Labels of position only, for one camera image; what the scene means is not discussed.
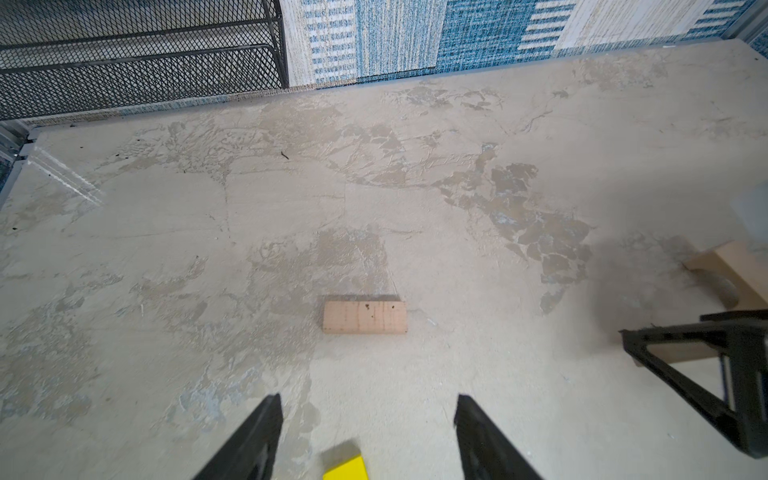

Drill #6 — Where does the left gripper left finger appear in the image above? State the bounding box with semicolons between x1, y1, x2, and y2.
193;393;283;480

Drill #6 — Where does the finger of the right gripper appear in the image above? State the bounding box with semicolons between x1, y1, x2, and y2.
620;310;767;459

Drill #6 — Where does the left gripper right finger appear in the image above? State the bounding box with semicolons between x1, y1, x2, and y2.
454;394;542;480

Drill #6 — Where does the yellow rectangular block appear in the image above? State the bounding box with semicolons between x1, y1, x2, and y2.
322;455;369;480

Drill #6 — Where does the black wire shelf rack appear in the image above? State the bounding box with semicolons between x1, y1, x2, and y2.
1;1;289;120

